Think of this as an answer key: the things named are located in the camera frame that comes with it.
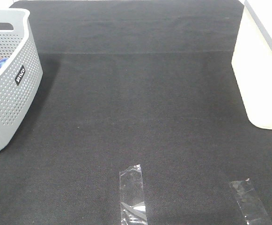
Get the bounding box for black table mat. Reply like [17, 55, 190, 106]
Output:
[0, 0, 272, 225]

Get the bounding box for middle clear tape strip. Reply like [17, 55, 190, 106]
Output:
[119, 165, 148, 225]

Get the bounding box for clear tape strip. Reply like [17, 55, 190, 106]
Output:
[119, 165, 148, 225]
[229, 178, 272, 225]

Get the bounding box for grey perforated laundry basket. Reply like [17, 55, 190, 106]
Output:
[0, 8, 43, 151]

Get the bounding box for white plastic basket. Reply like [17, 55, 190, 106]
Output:
[231, 0, 272, 129]

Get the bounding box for right clear tape strip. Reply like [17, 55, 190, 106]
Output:
[229, 178, 272, 225]

